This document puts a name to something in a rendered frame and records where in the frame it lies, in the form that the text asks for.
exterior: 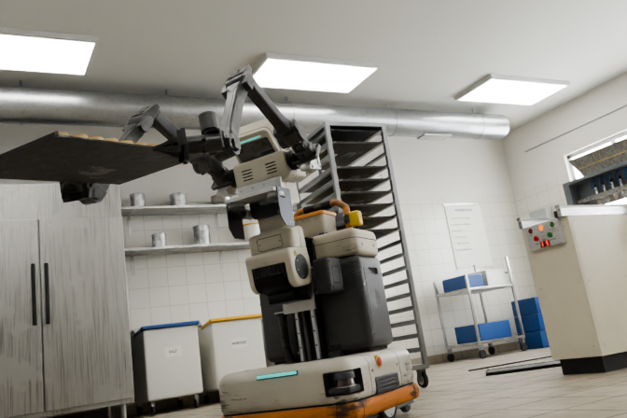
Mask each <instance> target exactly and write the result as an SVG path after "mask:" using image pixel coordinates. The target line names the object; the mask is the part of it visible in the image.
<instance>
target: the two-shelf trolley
mask: <svg viewBox="0 0 627 418"><path fill-rule="evenodd" d="M505 261H506V264H507V269H508V270H507V271H506V272H505V273H508V274H509V281H510V284H508V285H498V286H478V287H469V282H468V278H467V274H464V276H465V280H466V285H467V288H464V289H460V290H455V291H452V292H447V293H443V294H438V290H437V284H436V282H434V283H433V285H434V290H435V296H436V300H437V305H438V310H439V319H440V324H441V329H442V334H443V339H444V344H445V349H447V352H448V355H447V358H448V360H449V361H450V362H454V355H453V351H452V348H457V347H465V346H472V345H479V349H480V351H479V356H480V358H485V357H486V352H485V350H484V346H483V345H484V344H485V343H488V347H489V348H488V352H489V354H490V355H493V354H494V353H495V349H494V347H493V342H497V341H507V340H513V339H519V338H520V342H521V349H522V350H523V351H526V350H527V344H526V343H525V340H524V338H525V335H524V330H523V322H522V319H521V314H520V310H519V305H518V301H517V297H516V293H515V288H514V284H513V280H512V276H511V272H512V270H511V269H510V267H509V260H508V257H505ZM506 287H511V290H512V294H513V298H514V302H515V307H516V311H517V315H518V319H519V324H520V328H521V333H522V335H519V336H511V337H506V338H501V339H495V340H489V341H481V338H480V333H479V329H478V324H477V319H476V315H475V310H474V305H473V300H472V297H471V294H478V293H479V294H480V299H481V307H482V311H483V316H484V321H485V323H488V320H487V315H486V312H485V307H484V302H483V297H482V293H483V292H488V291H493V290H497V289H501V288H506ZM459 295H468V298H469V303H470V308H471V312H472V316H473V321H474V326H475V330H476V335H477V340H478V342H471V343H464V344H456V345H450V346H448V343H447V338H446V333H445V327H444V323H443V318H442V313H441V309H440V303H439V297H449V296H459Z"/></svg>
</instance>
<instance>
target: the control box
mask: <svg viewBox="0 0 627 418"><path fill-rule="evenodd" d="M551 222H553V223H554V227H551V226H550V223H551ZM540 225H542V226H543V230H539V228H538V227H539V226H540ZM529 229H532V230H533V232H532V233H531V234H530V233H529V232H528V230H529ZM525 232H526V236H527V241H528V244H529V248H530V251H537V250H540V249H543V248H547V247H551V246H554V245H557V244H563V243H566V240H565V236H564V229H563V225H562V220H561V218H554V219H552V220H549V221H546V222H543V223H539V224H536V225H534V226H531V227H528V228H525ZM548 232H551V233H552V236H551V237H550V238H549V237H548V236H547V233H548ZM535 236H537V237H538V241H537V242H535V241H534V237H535ZM546 241H547V243H549V245H547V244H546ZM542 243H543V244H544V246H543V245H542V246H543V247H542V246H541V244H542Z"/></svg>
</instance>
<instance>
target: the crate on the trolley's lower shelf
mask: <svg viewBox="0 0 627 418"><path fill-rule="evenodd" d="M478 329H479V333H480V338H481V341H489V340H495V339H501V338H506V337H511V336H512V334H511V329H510V325H509V320H502V321H494V322H488V323H481V324H478ZM454 331H455V336H456V340H457V344H464V343H471V342H478V340H477V335H476V330H475V326H474V325H469V326H463V327H455V328H454Z"/></svg>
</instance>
